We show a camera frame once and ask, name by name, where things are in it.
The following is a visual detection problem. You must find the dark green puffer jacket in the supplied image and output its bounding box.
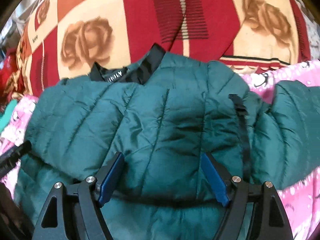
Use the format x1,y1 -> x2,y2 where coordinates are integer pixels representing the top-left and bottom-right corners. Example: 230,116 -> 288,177
13,43 -> 320,240

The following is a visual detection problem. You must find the red orange rose blanket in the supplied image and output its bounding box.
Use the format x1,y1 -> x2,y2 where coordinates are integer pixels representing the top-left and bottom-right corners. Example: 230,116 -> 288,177
1,0 -> 311,98

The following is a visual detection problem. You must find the teal green garment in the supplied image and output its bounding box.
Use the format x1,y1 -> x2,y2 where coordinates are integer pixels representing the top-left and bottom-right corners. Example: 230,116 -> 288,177
0,99 -> 18,133

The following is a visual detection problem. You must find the pink penguin blanket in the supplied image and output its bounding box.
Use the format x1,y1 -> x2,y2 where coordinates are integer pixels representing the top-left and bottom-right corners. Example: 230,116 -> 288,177
0,59 -> 320,240

